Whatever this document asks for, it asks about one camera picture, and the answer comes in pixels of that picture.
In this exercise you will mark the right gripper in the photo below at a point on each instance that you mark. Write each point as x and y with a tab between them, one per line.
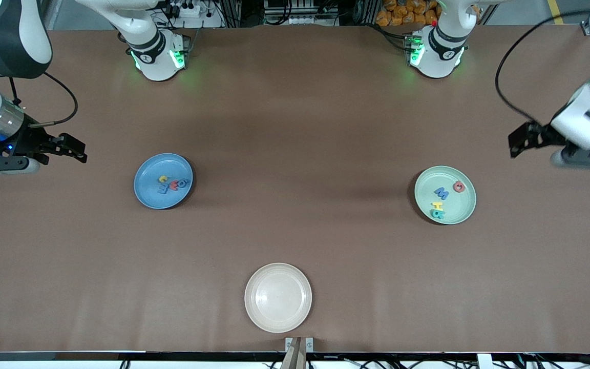
32	139

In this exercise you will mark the yellow foam letter H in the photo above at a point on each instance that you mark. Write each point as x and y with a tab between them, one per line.
437	206

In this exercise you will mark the beige plate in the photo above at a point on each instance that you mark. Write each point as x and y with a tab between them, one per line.
278	298

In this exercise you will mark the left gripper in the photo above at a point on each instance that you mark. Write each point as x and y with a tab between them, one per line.
540	134

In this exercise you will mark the red foam letter Q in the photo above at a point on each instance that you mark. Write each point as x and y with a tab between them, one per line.
455	186

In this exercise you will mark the white power strip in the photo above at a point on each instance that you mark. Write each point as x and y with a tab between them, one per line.
187	10

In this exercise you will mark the blue foam letter g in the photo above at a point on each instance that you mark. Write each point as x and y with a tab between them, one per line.
184	183

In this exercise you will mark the blue plate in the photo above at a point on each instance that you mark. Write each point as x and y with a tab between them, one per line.
151	169

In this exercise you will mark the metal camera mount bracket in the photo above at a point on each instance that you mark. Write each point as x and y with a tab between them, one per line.
290	344

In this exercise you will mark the large blue foam letter W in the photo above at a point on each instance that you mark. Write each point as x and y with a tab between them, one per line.
441	193

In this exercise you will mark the pale green plate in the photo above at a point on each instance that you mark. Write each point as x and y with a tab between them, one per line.
459	210

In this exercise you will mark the grey equipment rack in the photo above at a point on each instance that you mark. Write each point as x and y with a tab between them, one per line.
300	10

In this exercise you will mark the bag of orange fruit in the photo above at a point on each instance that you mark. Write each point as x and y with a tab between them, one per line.
397	13

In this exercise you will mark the red foam letter w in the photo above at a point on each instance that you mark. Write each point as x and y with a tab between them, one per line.
173	185

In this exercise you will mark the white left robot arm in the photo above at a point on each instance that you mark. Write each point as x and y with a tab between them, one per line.
438	59

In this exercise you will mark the small blue foam letter m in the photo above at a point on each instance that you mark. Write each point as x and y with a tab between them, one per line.
163	189

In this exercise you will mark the teal foam letter R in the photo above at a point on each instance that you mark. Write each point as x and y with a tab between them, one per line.
438	213

